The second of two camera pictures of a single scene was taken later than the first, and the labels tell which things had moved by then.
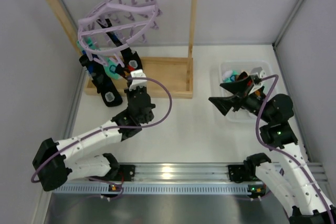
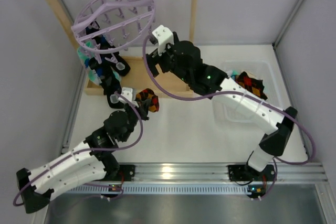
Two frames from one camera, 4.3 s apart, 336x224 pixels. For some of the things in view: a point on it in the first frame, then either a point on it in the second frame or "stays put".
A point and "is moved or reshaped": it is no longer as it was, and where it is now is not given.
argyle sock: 127,73 → 147,94
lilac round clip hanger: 108,29 is moved or reshaped
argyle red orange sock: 259,91 stays put
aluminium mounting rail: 237,172 stays put
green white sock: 108,63 → 85,52
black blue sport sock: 110,94 is moved or reshaped
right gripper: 240,98 → 154,63
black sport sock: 130,60 → 116,61
